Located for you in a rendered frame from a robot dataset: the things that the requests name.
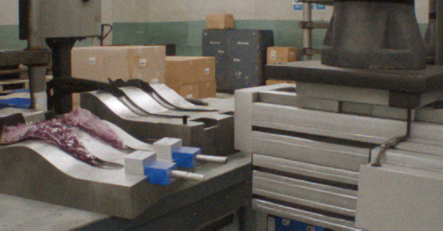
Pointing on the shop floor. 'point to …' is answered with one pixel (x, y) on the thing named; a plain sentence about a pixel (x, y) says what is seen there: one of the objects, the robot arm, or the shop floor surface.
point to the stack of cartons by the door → (284, 54)
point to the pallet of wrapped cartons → (119, 64)
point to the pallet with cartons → (191, 76)
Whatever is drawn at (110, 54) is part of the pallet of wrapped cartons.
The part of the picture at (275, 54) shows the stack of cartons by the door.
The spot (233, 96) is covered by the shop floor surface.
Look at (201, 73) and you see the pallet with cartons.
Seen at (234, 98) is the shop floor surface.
